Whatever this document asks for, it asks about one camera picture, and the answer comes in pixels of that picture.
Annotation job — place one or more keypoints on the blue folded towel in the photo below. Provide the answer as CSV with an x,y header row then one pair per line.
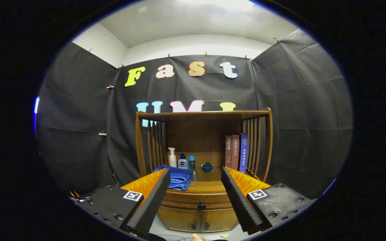
x,y
179,177

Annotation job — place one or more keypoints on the black tool with orange tips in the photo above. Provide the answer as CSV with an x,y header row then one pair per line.
x,y
77,196

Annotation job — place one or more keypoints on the blue lidded teacup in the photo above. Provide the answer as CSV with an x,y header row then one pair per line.
x,y
207,167

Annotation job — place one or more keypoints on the wooden cabinet door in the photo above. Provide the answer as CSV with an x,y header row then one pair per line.
x,y
179,218
219,219

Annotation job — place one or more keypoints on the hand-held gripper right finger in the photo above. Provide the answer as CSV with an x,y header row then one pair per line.
x,y
238,197

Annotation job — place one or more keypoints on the white bottle with blue cap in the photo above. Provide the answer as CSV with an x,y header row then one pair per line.
x,y
183,163

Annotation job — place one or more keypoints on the wooden cabinet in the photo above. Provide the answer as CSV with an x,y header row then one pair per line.
x,y
196,134

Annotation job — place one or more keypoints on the blue book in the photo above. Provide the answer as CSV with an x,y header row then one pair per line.
x,y
243,154

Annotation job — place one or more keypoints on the black backdrop cloth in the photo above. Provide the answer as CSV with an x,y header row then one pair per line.
x,y
297,117

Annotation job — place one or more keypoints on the dark brown book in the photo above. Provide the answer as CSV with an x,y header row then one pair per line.
x,y
229,150

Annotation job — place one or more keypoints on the white pump bottle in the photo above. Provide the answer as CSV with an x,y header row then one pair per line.
x,y
172,160

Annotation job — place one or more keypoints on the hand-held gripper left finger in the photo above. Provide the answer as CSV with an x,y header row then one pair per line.
x,y
152,201

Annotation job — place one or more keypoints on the wooden drawer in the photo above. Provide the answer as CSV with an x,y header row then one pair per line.
x,y
186,200

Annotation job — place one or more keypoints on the reddish brown book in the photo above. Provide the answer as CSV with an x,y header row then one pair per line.
x,y
235,152

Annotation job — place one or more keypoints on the teal slim bottle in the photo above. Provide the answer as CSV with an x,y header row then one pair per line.
x,y
192,162

